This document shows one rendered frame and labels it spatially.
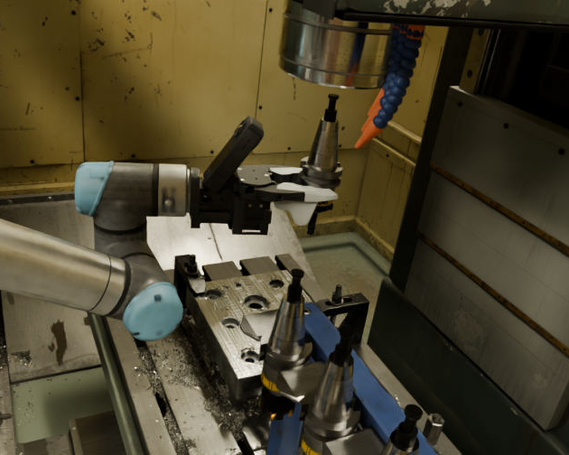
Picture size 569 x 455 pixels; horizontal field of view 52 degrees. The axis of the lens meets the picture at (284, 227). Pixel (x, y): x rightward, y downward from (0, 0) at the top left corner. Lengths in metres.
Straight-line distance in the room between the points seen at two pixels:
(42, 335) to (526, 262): 1.15
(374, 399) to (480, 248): 0.63
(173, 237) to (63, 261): 1.13
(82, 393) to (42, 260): 0.86
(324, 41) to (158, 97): 1.13
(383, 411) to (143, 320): 0.31
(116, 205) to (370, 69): 0.38
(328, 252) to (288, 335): 1.55
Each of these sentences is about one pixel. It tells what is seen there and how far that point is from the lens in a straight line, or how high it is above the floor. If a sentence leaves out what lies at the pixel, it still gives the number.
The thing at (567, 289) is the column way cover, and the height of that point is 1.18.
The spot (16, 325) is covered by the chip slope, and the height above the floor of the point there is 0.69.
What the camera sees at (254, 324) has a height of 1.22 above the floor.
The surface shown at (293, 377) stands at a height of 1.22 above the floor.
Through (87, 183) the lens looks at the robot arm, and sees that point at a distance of 0.83.
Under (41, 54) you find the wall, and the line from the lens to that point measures 1.74.
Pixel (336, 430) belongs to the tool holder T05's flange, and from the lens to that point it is 0.63.
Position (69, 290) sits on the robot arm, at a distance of 0.72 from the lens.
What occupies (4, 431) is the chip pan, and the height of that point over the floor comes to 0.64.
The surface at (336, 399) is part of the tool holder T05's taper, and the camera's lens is 0.62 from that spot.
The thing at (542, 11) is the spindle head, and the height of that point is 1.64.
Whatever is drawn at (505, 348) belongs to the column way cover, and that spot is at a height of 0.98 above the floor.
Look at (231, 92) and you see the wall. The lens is 1.89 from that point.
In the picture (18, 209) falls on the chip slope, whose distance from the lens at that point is 1.86.
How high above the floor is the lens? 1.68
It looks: 28 degrees down
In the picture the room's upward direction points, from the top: 8 degrees clockwise
